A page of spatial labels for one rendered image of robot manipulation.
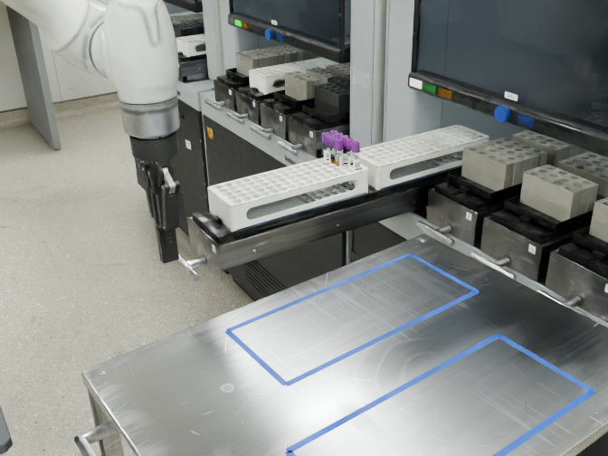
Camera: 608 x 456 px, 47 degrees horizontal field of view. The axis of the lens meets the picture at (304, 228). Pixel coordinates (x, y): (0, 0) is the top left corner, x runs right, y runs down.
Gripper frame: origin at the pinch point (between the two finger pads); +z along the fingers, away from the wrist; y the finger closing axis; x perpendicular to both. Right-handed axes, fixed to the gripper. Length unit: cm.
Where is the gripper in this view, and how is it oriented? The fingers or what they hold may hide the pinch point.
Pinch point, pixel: (167, 242)
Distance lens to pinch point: 122.9
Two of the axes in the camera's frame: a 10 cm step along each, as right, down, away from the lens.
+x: -8.5, 2.6, -4.5
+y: -5.2, -3.8, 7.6
